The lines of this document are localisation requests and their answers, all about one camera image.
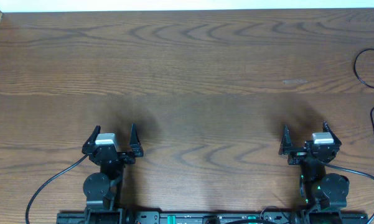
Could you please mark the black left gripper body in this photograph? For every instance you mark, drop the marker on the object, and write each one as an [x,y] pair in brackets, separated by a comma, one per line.
[112,154]

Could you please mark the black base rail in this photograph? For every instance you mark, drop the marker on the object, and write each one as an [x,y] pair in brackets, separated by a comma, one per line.
[155,217]

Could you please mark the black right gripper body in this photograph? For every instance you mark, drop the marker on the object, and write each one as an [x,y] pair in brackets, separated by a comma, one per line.
[298,157]

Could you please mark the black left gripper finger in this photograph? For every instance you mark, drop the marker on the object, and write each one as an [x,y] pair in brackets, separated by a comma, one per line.
[89,145]
[135,143]

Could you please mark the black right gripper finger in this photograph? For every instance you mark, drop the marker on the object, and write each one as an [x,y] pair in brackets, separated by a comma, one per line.
[286,143]
[326,128]

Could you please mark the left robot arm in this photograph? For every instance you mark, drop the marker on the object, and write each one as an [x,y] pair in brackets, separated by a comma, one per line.
[102,189]

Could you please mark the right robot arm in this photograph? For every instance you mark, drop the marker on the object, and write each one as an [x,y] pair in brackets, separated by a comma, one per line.
[325,193]

